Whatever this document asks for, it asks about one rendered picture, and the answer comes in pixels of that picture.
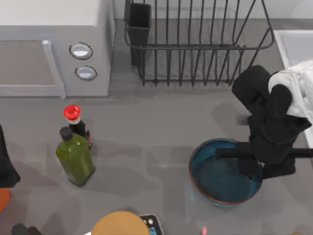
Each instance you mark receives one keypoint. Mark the microwave oven door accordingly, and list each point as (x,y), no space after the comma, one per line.
(24,66)

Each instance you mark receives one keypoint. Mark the black cutlery holder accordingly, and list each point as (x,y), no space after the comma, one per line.
(137,19)

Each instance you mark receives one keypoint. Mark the dark bottle with red cap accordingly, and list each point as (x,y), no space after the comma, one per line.
(73,117)

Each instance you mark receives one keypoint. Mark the pale microwave oven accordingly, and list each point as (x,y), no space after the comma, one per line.
(102,49)

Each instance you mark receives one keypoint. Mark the green bottle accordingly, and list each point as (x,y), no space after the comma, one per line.
(74,159)

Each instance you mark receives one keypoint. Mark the small pink object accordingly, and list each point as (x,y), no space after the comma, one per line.
(203,230)

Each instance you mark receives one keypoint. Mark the black flat device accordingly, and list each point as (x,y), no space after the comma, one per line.
(152,224)

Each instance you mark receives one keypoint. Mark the blue bowl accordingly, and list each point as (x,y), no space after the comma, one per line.
(220,186)

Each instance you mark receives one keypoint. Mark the orange round object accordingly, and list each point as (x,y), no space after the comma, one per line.
(3,199)

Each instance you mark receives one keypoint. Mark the tan round object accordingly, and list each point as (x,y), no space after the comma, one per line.
(119,225)

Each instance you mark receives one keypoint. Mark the small round microwave knob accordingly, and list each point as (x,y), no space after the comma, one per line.
(85,73)

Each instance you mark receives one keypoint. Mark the large round microwave knob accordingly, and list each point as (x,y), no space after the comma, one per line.
(81,51)

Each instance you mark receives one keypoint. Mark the white sink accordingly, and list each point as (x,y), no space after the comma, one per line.
(293,46)

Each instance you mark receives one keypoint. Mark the black rounded object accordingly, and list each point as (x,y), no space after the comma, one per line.
(22,230)

